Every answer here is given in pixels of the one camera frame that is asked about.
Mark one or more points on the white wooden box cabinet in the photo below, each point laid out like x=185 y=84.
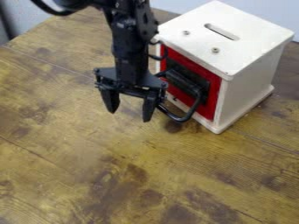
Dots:
x=238 y=46

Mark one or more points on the red drawer with black handle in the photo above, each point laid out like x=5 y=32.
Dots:
x=193 y=85

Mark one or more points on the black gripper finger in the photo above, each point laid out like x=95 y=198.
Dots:
x=111 y=99
x=151 y=101

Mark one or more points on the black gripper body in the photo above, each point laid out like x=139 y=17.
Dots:
x=129 y=78

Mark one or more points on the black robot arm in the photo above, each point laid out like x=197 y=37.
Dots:
x=134 y=27

